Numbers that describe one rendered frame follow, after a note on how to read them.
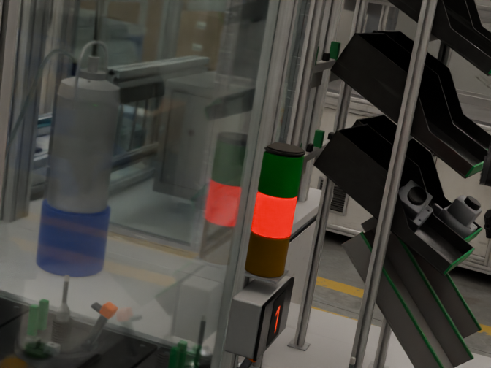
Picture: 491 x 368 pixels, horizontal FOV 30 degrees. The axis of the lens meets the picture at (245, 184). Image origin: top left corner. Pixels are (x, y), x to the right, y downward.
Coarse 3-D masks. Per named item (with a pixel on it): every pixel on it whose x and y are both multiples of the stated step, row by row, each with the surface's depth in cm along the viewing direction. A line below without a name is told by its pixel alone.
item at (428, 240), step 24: (336, 144) 150; (360, 144) 162; (384, 144) 160; (336, 168) 151; (360, 168) 149; (384, 168) 160; (408, 168) 158; (360, 192) 149; (432, 216) 157; (408, 240) 147; (432, 240) 153; (456, 240) 156; (432, 264) 145; (456, 264) 148
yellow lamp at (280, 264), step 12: (252, 240) 109; (264, 240) 108; (276, 240) 108; (288, 240) 110; (252, 252) 109; (264, 252) 109; (276, 252) 109; (252, 264) 110; (264, 264) 109; (276, 264) 109; (264, 276) 109; (276, 276) 110
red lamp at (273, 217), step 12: (264, 204) 108; (276, 204) 107; (288, 204) 108; (264, 216) 108; (276, 216) 108; (288, 216) 108; (252, 228) 109; (264, 228) 108; (276, 228) 108; (288, 228) 109
